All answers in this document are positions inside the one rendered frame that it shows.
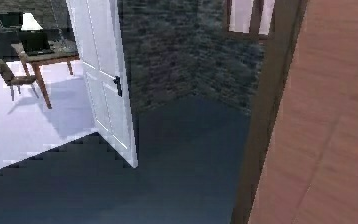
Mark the black door handle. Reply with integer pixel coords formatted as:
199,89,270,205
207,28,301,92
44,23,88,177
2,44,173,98
112,75,123,98

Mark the brown chair with grey legs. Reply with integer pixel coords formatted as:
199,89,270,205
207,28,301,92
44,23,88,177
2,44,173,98
0,58,40,102

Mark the black laptop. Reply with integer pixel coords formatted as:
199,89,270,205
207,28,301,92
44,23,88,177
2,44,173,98
18,30,55,57

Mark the brown wooden table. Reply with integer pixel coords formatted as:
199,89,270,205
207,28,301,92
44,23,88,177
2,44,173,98
10,40,81,110

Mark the brown framed window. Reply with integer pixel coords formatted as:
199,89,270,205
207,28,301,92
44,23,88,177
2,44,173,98
225,0,277,37

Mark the white panelled room door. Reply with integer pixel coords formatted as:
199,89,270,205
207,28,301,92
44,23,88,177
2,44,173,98
65,0,139,169

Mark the dark television set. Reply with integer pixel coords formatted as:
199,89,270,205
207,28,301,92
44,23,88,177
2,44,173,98
0,11,25,30

